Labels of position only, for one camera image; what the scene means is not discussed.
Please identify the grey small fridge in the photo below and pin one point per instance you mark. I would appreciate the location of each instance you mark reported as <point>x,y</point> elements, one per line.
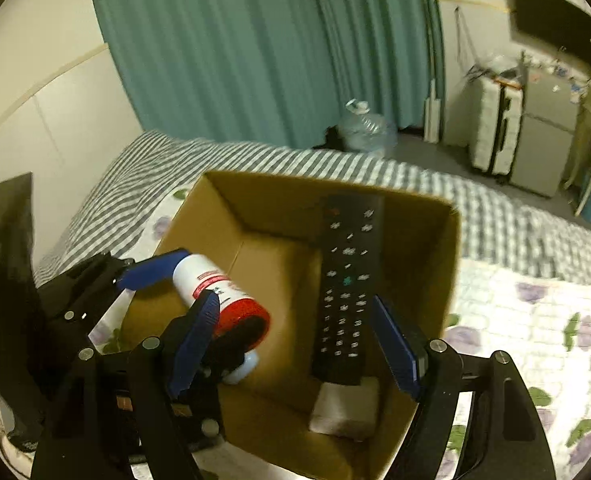
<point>545,130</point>

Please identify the white floral quilt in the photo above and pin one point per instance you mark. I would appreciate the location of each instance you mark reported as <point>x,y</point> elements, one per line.
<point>515,320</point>

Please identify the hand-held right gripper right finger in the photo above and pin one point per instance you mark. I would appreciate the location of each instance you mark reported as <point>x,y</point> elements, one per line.
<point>398,350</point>

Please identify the black remote control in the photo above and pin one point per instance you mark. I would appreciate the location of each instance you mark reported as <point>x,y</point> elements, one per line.
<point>345,285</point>

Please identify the black wall television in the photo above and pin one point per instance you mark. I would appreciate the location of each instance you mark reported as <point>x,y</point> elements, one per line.
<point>550,15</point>

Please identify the white tissue packet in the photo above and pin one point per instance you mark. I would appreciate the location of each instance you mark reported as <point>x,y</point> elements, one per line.
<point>345,410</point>

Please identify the light blue small object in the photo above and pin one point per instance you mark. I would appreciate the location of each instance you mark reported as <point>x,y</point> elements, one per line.
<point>241,370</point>

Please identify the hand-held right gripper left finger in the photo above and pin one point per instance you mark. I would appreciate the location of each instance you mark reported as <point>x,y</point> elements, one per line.
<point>195,342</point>

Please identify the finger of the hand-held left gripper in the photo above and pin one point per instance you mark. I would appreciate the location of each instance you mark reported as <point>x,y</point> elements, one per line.
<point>148,270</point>
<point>235,345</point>

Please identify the white leaning boards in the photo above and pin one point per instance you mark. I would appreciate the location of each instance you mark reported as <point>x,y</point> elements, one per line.
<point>431,115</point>

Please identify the white suitcase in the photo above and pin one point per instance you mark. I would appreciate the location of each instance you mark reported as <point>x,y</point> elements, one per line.
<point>490,125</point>

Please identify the green curtain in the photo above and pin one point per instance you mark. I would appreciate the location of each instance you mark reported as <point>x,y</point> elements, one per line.
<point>225,50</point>

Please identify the brown cardboard box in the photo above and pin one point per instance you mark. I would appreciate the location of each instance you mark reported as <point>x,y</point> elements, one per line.
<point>275,285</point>

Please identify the grey striped bed sheet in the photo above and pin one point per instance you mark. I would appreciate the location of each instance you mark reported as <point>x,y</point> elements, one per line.
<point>425,185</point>

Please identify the white dressing table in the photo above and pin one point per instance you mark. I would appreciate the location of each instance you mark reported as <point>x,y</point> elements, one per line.
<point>586,120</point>

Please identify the clear plastic bag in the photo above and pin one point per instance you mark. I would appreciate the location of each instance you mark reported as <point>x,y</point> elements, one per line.
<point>495,67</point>

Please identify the white bottle with red cap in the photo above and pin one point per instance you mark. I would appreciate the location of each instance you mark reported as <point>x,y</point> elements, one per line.
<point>208,277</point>

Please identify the large clear water jug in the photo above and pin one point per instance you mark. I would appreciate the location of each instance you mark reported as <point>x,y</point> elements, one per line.
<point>365,130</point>

